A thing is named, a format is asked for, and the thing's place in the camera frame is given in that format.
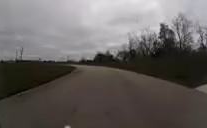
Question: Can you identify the grey asphalt path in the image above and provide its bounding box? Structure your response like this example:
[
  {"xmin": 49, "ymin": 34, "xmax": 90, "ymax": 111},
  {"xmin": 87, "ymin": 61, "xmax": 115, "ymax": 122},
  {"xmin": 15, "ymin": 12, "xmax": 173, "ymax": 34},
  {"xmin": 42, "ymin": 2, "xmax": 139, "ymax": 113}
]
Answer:
[{"xmin": 0, "ymin": 64, "xmax": 207, "ymax": 128}]

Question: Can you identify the row of bare trees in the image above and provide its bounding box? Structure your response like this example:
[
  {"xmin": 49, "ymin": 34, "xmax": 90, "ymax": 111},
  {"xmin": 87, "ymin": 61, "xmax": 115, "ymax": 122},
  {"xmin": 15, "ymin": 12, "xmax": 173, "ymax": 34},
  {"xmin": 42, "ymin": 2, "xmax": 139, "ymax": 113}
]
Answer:
[{"xmin": 79, "ymin": 12, "xmax": 207, "ymax": 64}]

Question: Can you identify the dark grassy bank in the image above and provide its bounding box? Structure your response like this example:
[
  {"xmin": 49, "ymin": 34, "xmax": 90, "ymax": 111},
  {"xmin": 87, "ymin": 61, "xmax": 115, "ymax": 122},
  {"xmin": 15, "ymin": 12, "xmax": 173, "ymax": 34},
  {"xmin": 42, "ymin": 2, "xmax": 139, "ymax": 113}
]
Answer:
[{"xmin": 78, "ymin": 52, "xmax": 207, "ymax": 89}]

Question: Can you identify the distant pylon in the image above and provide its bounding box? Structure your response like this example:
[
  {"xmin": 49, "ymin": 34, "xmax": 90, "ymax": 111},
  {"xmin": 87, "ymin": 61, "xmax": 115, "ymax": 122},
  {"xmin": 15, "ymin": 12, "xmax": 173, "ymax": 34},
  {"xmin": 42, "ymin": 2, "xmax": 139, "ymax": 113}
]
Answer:
[{"xmin": 14, "ymin": 46, "xmax": 25, "ymax": 62}]

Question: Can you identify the dark grass field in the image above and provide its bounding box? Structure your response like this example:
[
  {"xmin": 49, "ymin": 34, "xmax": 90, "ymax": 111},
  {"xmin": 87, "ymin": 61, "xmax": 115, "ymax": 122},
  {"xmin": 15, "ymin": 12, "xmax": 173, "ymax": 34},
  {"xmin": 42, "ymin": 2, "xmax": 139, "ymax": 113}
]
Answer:
[{"xmin": 0, "ymin": 62, "xmax": 77, "ymax": 103}]

